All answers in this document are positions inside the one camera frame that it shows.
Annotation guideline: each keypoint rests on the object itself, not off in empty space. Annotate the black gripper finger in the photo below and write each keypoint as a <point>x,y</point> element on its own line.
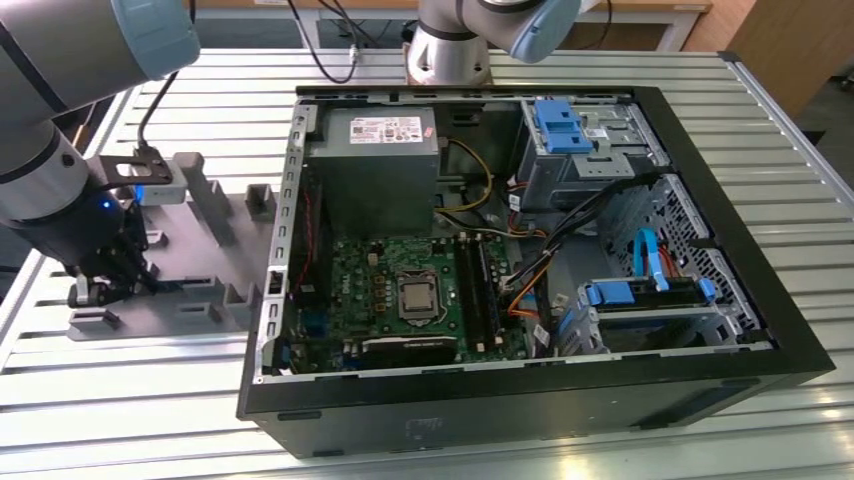
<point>142,235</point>
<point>107,285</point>

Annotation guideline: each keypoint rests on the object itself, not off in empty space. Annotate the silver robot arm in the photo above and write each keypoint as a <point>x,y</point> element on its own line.
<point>41,75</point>

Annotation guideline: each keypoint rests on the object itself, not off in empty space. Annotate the black RAM slot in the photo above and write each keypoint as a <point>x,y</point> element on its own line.
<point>469,290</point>

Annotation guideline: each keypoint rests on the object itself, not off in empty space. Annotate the grey parts rack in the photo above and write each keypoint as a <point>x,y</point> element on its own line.
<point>201,260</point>

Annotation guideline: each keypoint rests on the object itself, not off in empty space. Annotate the green motherboard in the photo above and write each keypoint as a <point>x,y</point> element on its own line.
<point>374,255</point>

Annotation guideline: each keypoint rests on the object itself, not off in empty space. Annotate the grey power supply unit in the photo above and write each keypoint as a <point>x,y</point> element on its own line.
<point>374,190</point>

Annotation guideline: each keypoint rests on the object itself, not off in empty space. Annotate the silver CPU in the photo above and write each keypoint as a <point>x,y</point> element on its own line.
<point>417,297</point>

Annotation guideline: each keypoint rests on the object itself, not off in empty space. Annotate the black graphics card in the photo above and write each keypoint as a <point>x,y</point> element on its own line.
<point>408,350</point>

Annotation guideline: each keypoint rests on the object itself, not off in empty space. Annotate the metal locking lever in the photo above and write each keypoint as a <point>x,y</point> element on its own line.
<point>444,300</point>

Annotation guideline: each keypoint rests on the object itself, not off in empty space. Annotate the blue plastic latch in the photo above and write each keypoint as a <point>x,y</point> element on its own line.
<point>561,130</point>

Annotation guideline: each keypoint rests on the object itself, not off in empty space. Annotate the black PC case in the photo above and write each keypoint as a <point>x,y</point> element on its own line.
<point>534,415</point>

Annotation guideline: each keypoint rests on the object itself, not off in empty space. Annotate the silver drive cage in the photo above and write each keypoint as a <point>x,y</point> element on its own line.
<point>601,170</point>

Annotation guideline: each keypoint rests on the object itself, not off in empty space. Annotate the blue disk carrier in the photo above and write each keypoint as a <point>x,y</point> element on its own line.
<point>617,294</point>

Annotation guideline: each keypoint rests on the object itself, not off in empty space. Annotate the silver disk bay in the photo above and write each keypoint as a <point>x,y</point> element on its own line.
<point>668,312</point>

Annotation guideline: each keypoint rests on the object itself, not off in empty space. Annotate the black disk drive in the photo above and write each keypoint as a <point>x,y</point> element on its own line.
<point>675,294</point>

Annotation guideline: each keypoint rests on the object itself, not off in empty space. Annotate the wooden desk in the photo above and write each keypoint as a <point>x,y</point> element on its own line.
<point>668,7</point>

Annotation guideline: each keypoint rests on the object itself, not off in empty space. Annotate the brown wooden cabinet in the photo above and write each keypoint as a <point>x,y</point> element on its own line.
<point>788,45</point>

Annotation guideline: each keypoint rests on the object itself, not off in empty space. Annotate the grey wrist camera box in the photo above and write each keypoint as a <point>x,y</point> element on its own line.
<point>168,192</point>

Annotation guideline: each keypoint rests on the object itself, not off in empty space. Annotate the black camera bracket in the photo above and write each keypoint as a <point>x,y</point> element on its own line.
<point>123,167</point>

